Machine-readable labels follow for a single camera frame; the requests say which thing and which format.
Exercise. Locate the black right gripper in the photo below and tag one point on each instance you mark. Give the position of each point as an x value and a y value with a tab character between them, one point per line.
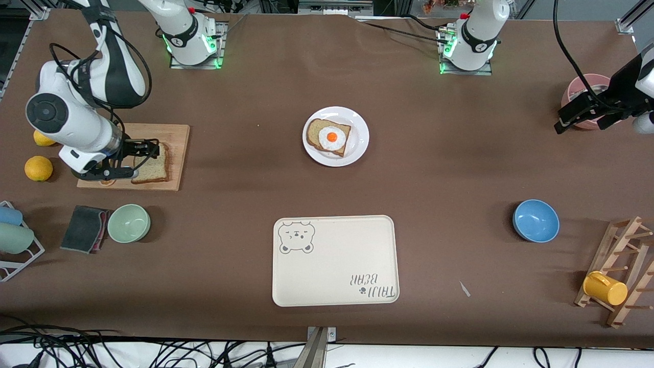
129	147

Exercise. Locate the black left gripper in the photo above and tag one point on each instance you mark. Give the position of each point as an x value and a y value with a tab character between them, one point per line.
624	84

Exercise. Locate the plain bread slice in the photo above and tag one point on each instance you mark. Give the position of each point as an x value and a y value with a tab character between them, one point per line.
153	171

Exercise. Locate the toast with fried egg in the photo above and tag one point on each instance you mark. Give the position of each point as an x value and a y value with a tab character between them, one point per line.
313	134

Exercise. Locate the fried egg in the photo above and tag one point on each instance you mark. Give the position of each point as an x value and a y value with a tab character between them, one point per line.
332	138

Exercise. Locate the white round plate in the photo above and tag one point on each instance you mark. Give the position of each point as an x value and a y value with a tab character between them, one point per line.
357	148

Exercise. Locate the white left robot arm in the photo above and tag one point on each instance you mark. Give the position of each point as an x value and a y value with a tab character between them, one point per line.
480	30

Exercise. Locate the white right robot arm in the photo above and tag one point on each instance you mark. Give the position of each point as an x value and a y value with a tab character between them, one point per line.
82	130

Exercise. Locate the metal spoon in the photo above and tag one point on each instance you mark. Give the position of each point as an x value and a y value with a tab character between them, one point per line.
582	92

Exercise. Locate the bamboo cutting board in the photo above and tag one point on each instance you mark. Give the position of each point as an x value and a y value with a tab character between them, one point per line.
176	153

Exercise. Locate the pink bowl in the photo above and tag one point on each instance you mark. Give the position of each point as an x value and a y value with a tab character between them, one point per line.
592	77

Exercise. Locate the orange slice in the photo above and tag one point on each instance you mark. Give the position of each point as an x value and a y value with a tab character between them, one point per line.
108	182

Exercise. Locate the pale green bowl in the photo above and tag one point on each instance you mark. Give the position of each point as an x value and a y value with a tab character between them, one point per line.
129	223

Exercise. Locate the yellow lemon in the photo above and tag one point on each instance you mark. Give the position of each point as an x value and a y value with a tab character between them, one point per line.
43	139
39	168

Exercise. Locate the dark grey cloth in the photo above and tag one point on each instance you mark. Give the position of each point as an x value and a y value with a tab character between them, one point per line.
82	229

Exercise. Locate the blue bowl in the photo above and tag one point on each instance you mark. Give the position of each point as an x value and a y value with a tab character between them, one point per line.
536	221

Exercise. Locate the wooden mug rack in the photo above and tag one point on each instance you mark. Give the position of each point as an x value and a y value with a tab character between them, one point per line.
621	240

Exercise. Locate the light blue cup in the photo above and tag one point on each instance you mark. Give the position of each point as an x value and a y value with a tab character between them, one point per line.
9	215

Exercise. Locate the pale green cup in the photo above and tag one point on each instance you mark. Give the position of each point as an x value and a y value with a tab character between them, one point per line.
14	238

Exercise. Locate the yellow mug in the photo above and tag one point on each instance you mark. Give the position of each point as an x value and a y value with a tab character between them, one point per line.
605	289

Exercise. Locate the white tape scrap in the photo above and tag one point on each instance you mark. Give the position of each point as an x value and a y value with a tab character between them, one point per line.
464	289

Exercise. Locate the cream bear print tray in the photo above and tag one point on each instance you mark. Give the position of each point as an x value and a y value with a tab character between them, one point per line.
334	260

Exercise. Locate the aluminium corner bracket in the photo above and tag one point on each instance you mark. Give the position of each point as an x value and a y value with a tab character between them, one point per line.
40	13
633	18

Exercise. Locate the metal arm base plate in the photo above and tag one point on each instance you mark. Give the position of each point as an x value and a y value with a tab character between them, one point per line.
220	48
467	72

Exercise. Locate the metal table bracket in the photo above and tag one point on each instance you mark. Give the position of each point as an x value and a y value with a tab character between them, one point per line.
319	350

